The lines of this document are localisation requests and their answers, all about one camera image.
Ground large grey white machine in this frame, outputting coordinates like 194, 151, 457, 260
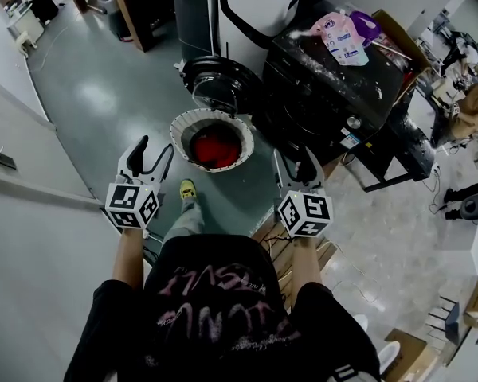
170, 0, 330, 61

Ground red clothes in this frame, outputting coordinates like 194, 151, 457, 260
190, 131, 240, 166

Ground thin wooden stick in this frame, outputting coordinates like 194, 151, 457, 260
372, 40, 413, 60

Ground black washing machine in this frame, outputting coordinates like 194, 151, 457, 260
180, 21, 407, 165

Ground grey round device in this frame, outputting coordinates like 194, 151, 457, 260
460, 193, 478, 220

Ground person's left forearm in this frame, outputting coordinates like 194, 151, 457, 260
111, 228, 144, 290

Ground person's grey jeans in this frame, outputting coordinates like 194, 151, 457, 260
162, 196, 206, 244

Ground grey trash bin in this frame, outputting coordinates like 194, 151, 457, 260
93, 0, 131, 41

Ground purple detergent pouch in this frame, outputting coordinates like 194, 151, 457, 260
348, 10, 383, 47

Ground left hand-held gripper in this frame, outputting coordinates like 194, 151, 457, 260
104, 134, 175, 231

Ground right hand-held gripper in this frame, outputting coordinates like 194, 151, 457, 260
272, 148, 335, 240

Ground white ring-shaped appliance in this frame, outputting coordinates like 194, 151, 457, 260
378, 340, 402, 376

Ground black metal table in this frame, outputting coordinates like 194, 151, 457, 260
362, 89, 437, 193

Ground wooden pallet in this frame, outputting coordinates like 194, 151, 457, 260
250, 212, 338, 310

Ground large brown cardboard box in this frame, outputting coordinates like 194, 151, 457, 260
384, 328, 439, 380

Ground person's black printed shirt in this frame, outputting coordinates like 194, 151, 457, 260
63, 235, 382, 382

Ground person's right forearm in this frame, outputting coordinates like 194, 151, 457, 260
291, 236, 323, 294

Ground pink detergent pouch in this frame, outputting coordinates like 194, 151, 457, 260
310, 9, 370, 67

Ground open brown cardboard box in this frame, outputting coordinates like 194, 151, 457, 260
372, 9, 431, 95

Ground black metal chair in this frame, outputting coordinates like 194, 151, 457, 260
425, 296, 461, 344

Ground brown wooden beam structure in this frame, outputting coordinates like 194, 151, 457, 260
61, 0, 160, 53

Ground person's left yellow shoe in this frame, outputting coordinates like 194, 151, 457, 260
178, 179, 198, 199

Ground white desk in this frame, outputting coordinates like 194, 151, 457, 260
6, 2, 45, 41

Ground white laundry basket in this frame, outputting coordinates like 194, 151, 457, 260
169, 108, 255, 173

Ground white stool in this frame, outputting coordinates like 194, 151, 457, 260
15, 29, 39, 57

